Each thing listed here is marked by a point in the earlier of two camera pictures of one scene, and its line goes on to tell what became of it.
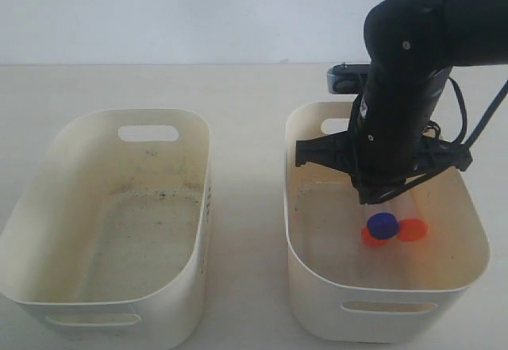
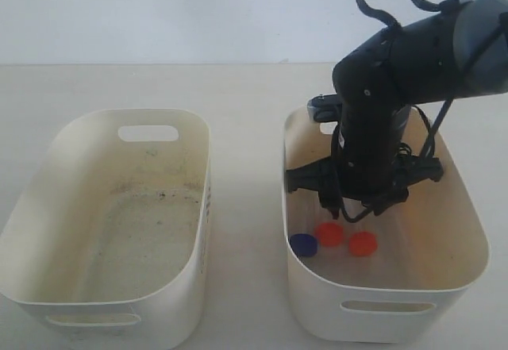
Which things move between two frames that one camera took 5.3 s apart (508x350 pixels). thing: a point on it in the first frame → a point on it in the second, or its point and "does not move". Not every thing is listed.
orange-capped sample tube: [412, 229] → [363, 244]
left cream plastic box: [105, 242] does not move
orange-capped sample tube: [371, 241] → [329, 234]
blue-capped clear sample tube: [382, 225] → [303, 245]
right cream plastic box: [343, 290] does not move
